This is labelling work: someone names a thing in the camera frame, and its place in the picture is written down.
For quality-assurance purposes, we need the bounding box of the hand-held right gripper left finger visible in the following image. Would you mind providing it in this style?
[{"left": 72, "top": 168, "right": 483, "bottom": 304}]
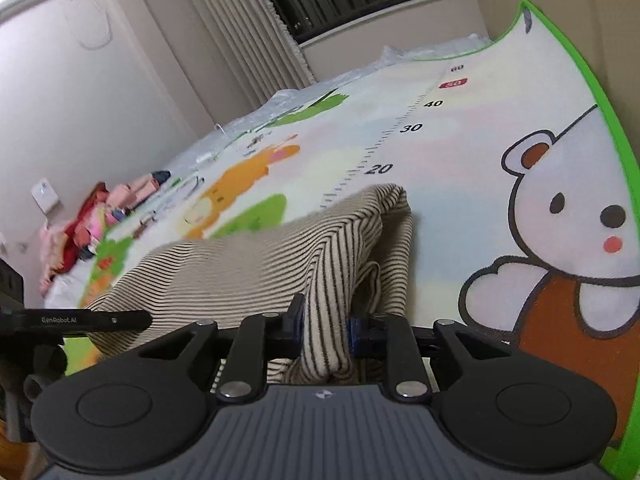
[{"left": 137, "top": 294, "right": 307, "bottom": 401}]

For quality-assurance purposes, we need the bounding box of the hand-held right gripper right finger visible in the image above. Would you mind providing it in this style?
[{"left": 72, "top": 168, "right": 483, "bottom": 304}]
[{"left": 347, "top": 312, "right": 506, "bottom": 402}]

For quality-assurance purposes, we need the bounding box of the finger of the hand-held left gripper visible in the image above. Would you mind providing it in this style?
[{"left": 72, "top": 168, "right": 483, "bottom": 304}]
[{"left": 90, "top": 310, "right": 153, "bottom": 335}]

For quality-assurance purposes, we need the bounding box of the beige striped knit garment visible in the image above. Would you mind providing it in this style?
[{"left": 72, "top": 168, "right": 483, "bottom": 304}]
[{"left": 82, "top": 184, "right": 416, "bottom": 386}]

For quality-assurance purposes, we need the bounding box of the pile of pink clothes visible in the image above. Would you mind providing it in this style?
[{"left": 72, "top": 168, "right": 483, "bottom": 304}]
[{"left": 39, "top": 170, "right": 173, "bottom": 296}]

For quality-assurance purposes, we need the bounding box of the cartoon animal printed mat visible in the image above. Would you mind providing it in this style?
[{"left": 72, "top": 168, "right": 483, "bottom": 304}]
[{"left": 80, "top": 0, "right": 640, "bottom": 466}]

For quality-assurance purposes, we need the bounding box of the beige pleated curtain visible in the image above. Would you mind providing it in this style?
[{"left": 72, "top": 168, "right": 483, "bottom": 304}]
[{"left": 172, "top": 0, "right": 317, "bottom": 111}]

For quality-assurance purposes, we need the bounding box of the white wall socket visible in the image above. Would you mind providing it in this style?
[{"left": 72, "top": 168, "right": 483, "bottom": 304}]
[{"left": 31, "top": 177, "right": 62, "bottom": 213}]

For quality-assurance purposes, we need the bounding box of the white hanging wall cable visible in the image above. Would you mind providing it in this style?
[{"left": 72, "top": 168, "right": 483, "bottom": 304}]
[{"left": 62, "top": 0, "right": 112, "bottom": 50}]

